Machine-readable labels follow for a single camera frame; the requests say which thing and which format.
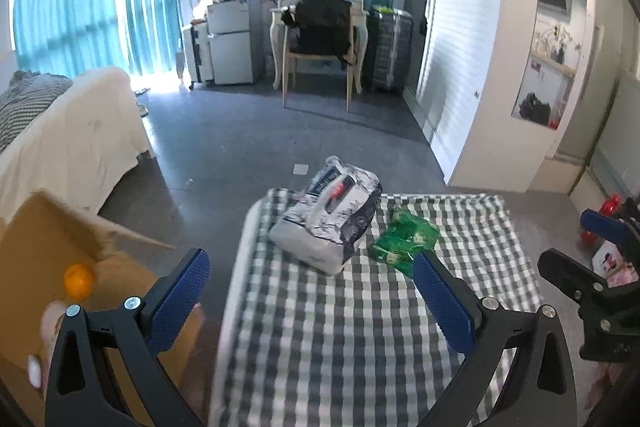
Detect striped grey pillow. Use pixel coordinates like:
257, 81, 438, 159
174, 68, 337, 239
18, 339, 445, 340
0, 70, 73, 150

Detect orange fruit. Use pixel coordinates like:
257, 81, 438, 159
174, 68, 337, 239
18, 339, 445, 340
63, 262, 96, 303

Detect checkered tablecloth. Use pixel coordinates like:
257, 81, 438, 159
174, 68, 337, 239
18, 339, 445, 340
209, 188, 541, 426

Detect small white fridge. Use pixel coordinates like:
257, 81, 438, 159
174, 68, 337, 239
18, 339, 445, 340
207, 0, 264, 86

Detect beige tape roll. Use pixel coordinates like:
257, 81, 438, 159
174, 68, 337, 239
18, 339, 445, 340
40, 300, 67, 355

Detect red bottle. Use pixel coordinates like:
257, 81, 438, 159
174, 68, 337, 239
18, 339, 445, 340
579, 194, 625, 246

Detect white round gadget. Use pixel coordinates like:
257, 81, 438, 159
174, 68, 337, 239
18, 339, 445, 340
26, 355, 42, 389

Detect grey suitcase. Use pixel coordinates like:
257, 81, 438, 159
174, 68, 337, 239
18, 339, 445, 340
363, 5, 413, 92

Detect tissue pack white navy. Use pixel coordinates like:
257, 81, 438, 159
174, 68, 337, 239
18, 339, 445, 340
269, 156, 382, 277

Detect wooden chair black backpack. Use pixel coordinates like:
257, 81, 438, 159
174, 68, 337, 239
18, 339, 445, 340
281, 0, 356, 112

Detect cardboard box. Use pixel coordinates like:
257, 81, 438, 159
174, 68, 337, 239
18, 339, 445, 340
1, 191, 210, 426

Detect green snack bag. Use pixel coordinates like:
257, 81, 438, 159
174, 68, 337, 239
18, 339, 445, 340
368, 208, 440, 279

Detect bed with white sheet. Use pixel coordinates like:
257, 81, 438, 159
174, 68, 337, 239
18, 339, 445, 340
1, 66, 153, 220

